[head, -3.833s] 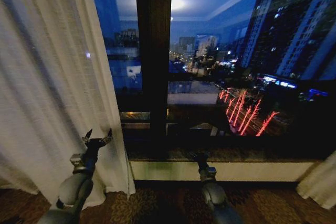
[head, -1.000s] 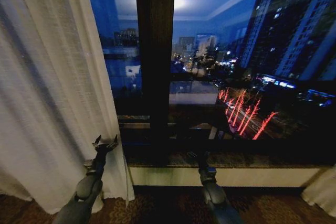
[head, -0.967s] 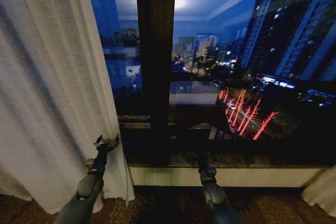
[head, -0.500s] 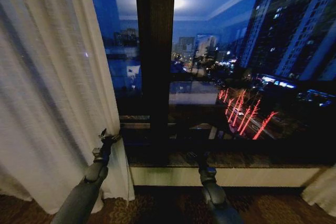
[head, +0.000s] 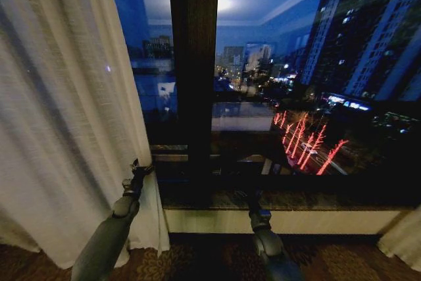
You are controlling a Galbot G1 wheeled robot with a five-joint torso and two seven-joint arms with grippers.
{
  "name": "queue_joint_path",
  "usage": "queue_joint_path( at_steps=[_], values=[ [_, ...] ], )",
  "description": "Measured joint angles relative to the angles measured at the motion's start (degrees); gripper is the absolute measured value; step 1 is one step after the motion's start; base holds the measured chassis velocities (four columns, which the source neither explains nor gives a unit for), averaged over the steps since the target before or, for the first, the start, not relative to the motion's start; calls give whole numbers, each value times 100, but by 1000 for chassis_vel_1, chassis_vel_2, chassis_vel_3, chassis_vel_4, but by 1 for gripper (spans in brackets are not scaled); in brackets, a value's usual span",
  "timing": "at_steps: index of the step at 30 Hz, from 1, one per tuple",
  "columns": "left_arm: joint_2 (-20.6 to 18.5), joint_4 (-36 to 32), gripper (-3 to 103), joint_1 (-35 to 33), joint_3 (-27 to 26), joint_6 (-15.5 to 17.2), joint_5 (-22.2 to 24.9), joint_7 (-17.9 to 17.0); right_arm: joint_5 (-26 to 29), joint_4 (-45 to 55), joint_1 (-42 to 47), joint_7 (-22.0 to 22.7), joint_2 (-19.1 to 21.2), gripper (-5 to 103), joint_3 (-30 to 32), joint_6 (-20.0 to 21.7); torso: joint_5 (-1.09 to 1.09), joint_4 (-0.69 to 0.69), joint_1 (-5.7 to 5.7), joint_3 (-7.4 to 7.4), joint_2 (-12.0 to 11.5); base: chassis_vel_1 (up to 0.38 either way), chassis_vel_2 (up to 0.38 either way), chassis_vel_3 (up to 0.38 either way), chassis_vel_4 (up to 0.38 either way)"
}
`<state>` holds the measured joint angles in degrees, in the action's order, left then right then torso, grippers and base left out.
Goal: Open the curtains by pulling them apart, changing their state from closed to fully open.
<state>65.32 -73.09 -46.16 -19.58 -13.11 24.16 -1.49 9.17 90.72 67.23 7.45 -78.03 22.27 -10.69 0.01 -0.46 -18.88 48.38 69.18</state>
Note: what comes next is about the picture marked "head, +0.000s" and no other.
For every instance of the window glass pane, narrow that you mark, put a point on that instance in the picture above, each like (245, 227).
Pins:
(148, 50)

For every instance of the white panel under sill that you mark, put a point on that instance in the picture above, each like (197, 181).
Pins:
(296, 221)

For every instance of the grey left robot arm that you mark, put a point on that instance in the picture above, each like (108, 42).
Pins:
(105, 238)

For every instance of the dark wooden window mullion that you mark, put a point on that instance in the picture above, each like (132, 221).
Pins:
(194, 73)

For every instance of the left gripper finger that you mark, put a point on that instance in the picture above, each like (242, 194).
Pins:
(149, 168)
(135, 162)

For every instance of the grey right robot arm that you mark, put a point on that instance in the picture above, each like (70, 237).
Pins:
(271, 251)

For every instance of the dark marble window sill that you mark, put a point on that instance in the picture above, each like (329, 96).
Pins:
(312, 200)

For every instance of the white sheer curtain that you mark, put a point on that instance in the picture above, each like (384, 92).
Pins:
(62, 103)
(403, 238)

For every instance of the window glass pane, wide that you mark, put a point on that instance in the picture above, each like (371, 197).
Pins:
(315, 70)

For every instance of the white sheer curtain, narrow strip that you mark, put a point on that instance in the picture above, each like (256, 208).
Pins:
(403, 238)

